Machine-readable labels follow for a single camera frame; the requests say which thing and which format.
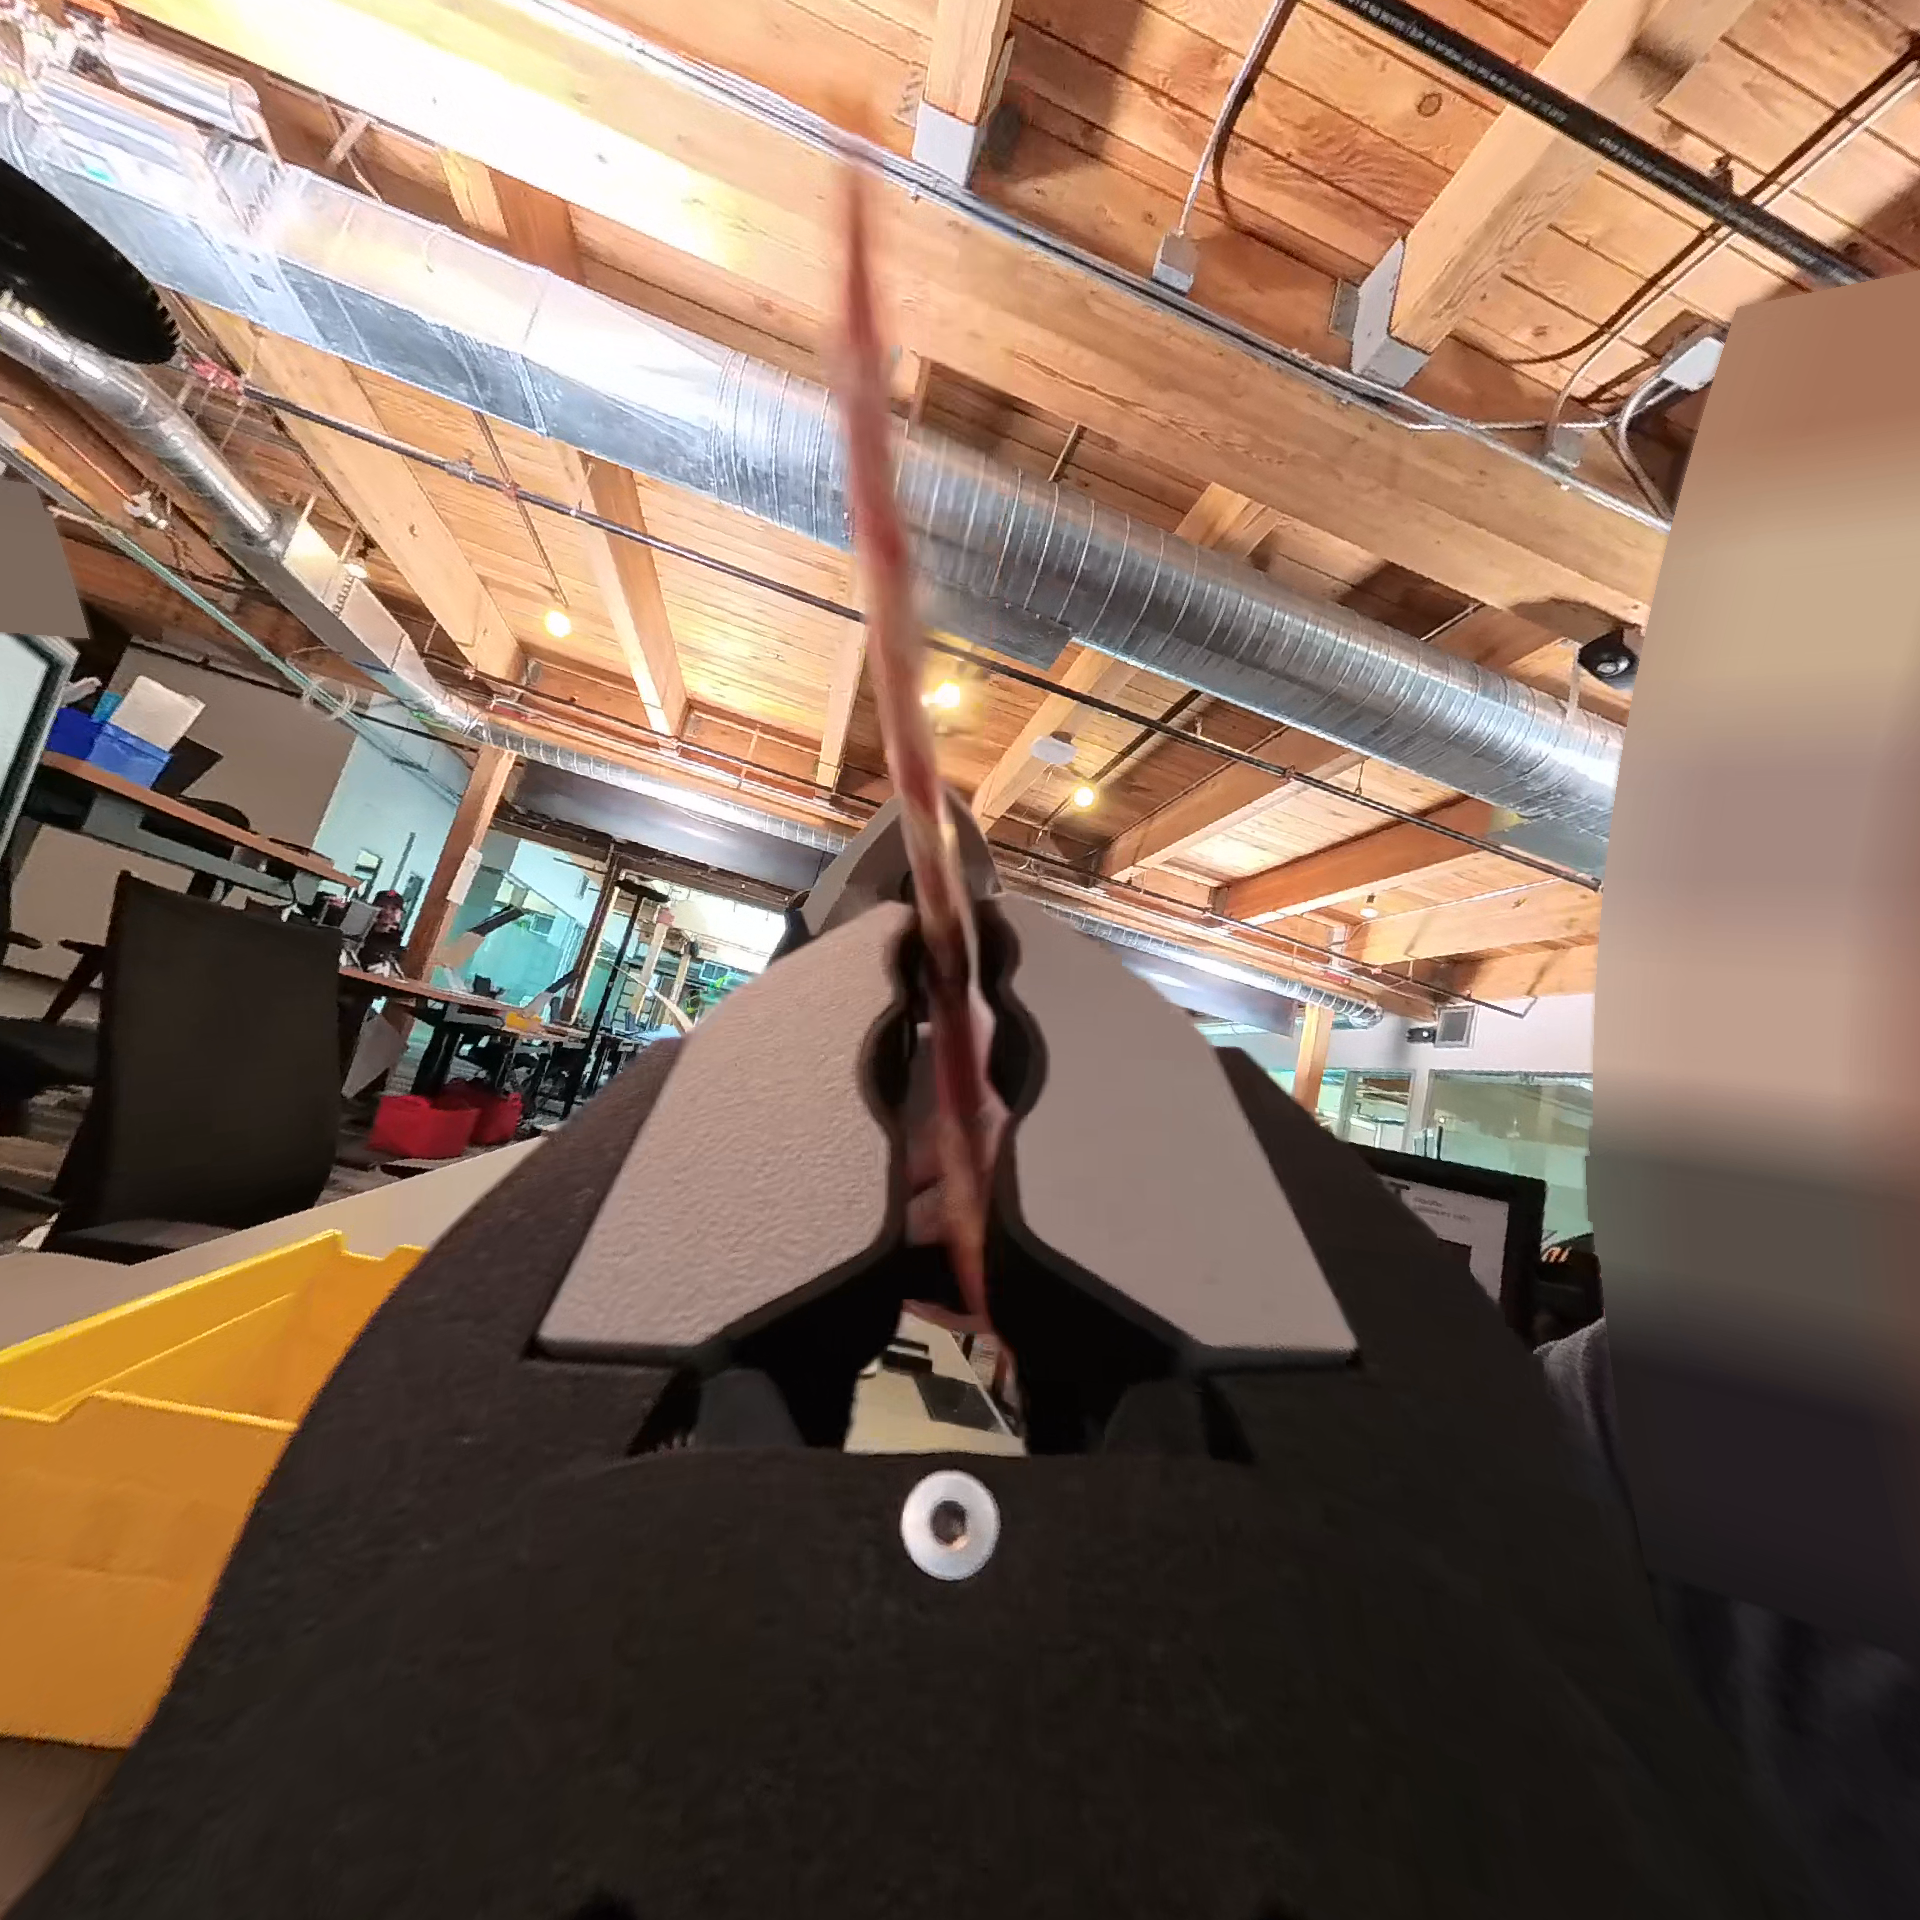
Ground display screen on stand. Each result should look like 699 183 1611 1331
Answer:
0 634 79 865

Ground yellow plastic bin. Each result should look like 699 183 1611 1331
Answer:
0 1231 428 1749

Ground blue storage bin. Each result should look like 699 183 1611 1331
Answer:
44 705 174 789

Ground black ceiling pipe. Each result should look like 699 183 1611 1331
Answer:
1336 0 1868 287

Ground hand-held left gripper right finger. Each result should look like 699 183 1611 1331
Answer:
976 898 1362 1453

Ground black floor lamp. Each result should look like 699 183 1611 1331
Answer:
0 158 182 366

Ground silver ceiling air duct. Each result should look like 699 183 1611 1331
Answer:
0 74 1628 888

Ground black office chair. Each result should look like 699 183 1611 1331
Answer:
36 874 346 1261

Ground person's dark grey shirt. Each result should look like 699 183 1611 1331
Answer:
1535 1321 1920 1920

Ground transparent ceiling pipes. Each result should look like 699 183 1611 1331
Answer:
0 0 272 168

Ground wooden top desk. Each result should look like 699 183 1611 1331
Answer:
29 749 361 903
335 968 602 1120

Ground narrow silver duct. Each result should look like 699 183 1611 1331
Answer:
0 292 842 858

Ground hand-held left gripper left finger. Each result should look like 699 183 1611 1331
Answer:
534 905 922 1453

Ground framed black white marker sign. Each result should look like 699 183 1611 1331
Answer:
1356 1147 1549 1344

